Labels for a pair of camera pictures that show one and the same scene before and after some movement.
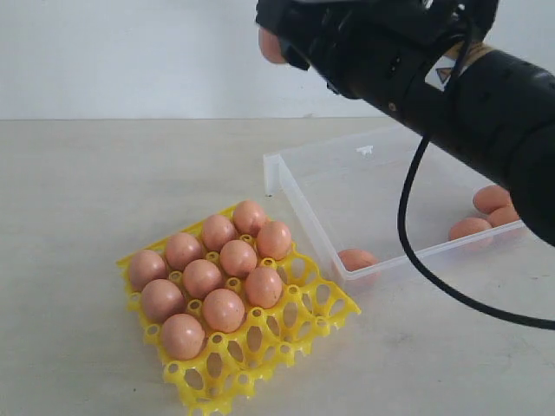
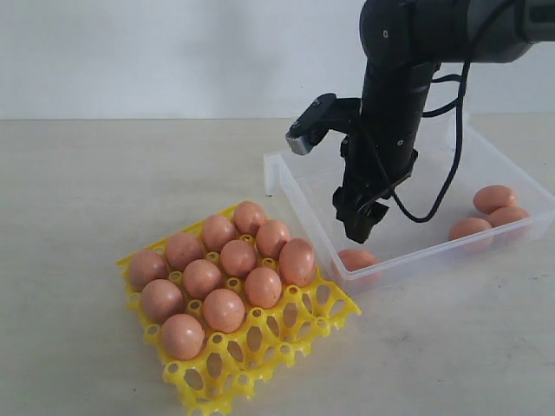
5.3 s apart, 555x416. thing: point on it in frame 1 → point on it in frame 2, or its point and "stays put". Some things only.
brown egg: x=248 y=217 stays put
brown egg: x=223 y=310 stays put
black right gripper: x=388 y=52 → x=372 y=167
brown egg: x=216 y=231 stays put
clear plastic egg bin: x=349 y=191 stays put
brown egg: x=270 y=46 → x=297 y=260
